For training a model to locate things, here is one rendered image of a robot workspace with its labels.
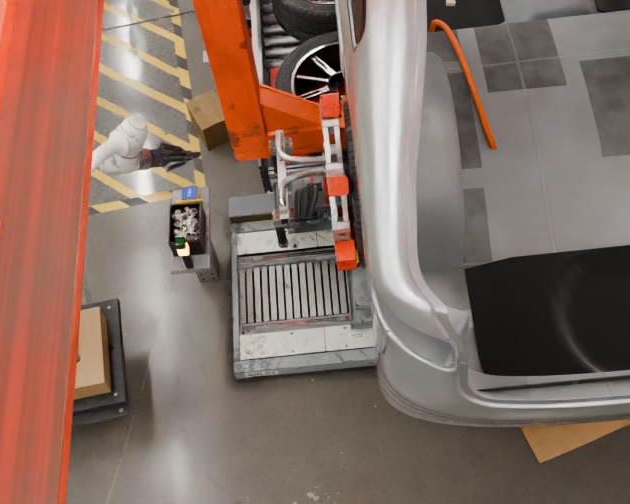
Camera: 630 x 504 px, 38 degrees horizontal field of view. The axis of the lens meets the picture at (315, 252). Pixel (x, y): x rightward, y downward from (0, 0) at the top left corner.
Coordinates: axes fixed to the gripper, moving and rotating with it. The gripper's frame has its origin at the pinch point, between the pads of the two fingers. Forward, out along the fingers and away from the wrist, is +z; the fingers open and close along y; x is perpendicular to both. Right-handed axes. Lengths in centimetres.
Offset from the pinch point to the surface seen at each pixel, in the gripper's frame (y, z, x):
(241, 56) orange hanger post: -20, 6, 47
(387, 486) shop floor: 155, 45, -1
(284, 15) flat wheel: -82, 91, -23
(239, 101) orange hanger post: -12.0, 14.6, 24.2
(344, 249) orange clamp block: 65, 18, 55
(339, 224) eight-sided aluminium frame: 57, 15, 61
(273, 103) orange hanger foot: -11.0, 31.9, 22.9
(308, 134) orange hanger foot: 2, 48, 18
